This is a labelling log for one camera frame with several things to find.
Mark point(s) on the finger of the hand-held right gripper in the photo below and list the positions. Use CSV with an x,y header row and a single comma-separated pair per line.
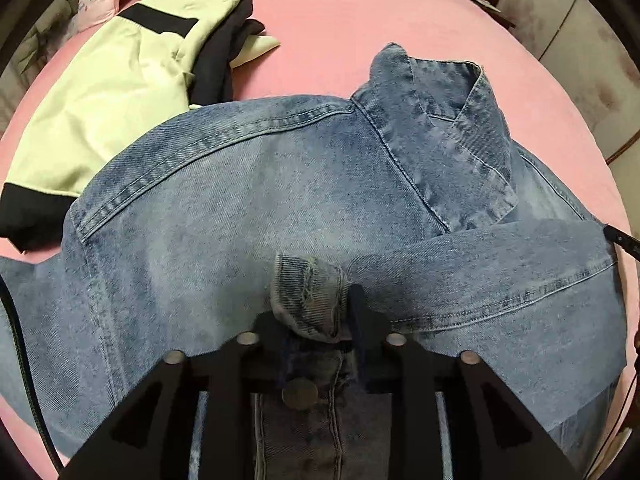
x,y
620,240

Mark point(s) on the light green and black garment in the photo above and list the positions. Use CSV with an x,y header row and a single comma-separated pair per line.
x,y
100,110

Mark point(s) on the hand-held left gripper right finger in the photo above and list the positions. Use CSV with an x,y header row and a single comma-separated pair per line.
x,y
358,320

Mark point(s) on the blue denim jacket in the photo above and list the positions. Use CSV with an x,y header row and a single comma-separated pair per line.
x,y
225,200

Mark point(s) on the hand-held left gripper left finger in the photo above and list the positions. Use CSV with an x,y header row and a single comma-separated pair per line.
x,y
265,346

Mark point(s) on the floral panel wardrobe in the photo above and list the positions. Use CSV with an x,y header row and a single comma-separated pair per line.
x,y
565,25

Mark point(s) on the wooden nightstand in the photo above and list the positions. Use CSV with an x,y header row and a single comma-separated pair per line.
x,y
492,12

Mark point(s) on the grey puffer coat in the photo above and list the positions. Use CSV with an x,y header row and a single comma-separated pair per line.
x,y
45,35

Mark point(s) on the pink bed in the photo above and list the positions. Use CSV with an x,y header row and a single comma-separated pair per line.
x,y
325,20

